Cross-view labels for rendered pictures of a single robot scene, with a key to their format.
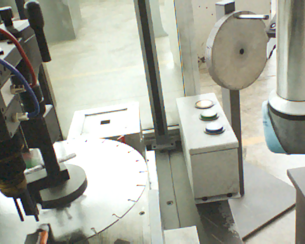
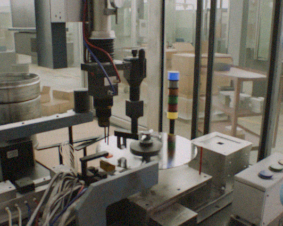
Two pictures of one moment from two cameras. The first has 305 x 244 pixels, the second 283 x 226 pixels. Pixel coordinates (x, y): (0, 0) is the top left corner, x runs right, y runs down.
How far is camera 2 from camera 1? 0.53 m
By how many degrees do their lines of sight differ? 46
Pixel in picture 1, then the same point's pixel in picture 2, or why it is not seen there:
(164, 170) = not seen: hidden behind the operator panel
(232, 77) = not seen: outside the picture
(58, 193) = (139, 149)
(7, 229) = (109, 149)
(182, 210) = (219, 214)
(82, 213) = (136, 160)
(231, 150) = (260, 192)
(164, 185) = (227, 198)
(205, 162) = (242, 190)
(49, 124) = (135, 107)
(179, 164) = not seen: hidden behind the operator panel
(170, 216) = (208, 211)
